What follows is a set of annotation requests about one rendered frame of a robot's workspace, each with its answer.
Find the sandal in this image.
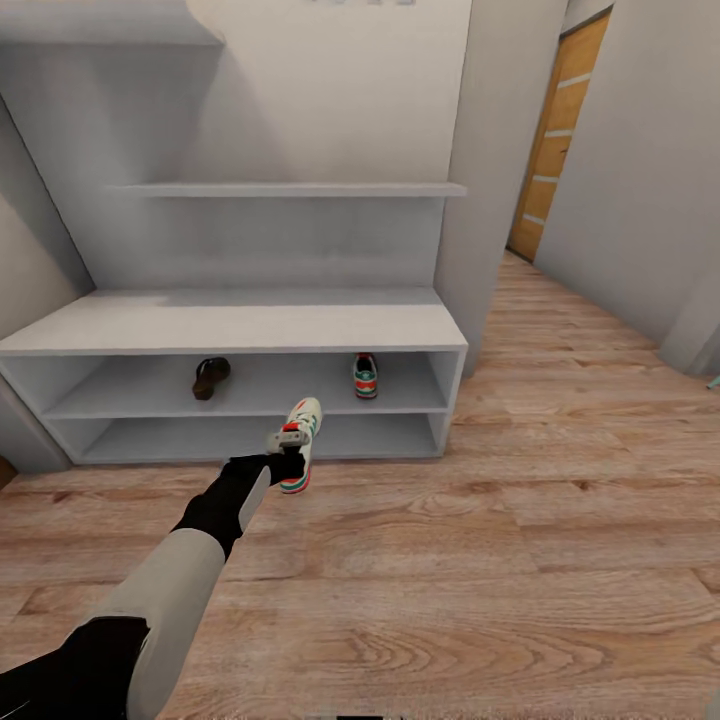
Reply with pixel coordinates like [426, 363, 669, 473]
[192, 357, 231, 401]

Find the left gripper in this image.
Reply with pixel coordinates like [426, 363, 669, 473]
[268, 453, 305, 484]

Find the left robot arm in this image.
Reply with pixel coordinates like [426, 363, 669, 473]
[0, 431, 310, 720]

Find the gym shoe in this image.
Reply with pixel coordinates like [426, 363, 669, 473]
[353, 352, 378, 399]
[278, 397, 322, 494]

